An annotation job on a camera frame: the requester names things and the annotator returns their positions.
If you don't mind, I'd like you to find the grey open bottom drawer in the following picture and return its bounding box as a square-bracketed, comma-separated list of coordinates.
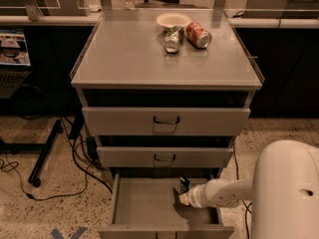
[98, 174, 233, 239]

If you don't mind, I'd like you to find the grey middle drawer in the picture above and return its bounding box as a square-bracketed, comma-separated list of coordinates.
[97, 146, 233, 168]

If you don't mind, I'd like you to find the white paper bowl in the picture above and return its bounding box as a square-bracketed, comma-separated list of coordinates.
[157, 13, 191, 30]

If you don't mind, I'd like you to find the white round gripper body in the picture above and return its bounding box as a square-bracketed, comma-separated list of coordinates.
[187, 184, 207, 208]

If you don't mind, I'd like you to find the black floor cable left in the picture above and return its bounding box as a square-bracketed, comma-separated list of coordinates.
[0, 116, 114, 202]

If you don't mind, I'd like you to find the black floor cable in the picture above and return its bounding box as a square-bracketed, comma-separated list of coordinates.
[231, 142, 253, 239]
[0, 116, 114, 202]

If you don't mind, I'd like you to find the red soda can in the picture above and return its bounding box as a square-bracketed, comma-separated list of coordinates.
[186, 22, 212, 49]

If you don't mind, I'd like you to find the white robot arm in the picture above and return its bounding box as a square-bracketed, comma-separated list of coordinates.
[179, 140, 319, 239]

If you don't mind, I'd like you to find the grey top drawer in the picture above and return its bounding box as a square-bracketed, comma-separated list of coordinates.
[83, 107, 250, 136]

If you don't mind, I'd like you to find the black laptop computer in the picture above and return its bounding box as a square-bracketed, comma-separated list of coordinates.
[0, 28, 32, 99]

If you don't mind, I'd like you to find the black floor cable right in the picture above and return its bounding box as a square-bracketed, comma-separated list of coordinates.
[231, 142, 253, 239]

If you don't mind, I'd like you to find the clear plastic water bottle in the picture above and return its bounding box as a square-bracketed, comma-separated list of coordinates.
[125, 0, 135, 10]

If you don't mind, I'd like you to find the black desk leg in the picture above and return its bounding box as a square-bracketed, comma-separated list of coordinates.
[28, 119, 62, 187]

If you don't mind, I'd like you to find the grey metal drawer cabinet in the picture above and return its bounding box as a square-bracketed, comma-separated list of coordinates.
[69, 7, 265, 239]

